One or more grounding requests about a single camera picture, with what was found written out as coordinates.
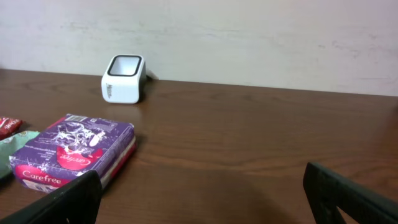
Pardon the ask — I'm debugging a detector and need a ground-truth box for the teal snack packet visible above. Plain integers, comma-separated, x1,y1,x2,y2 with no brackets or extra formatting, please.
1,131,40,179

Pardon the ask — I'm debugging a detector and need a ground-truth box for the orange brown candy bar wrapper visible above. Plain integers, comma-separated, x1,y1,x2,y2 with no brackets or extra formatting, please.
0,116,23,140

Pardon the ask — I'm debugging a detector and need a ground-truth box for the white barcode scanner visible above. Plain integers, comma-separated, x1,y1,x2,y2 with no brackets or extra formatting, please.
101,54,146,104

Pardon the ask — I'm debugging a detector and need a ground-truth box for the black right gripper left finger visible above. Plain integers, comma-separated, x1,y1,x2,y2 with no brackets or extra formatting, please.
1,170,102,224

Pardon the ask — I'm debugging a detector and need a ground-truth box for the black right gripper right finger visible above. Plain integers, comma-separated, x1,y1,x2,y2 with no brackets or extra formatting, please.
303,162,397,224

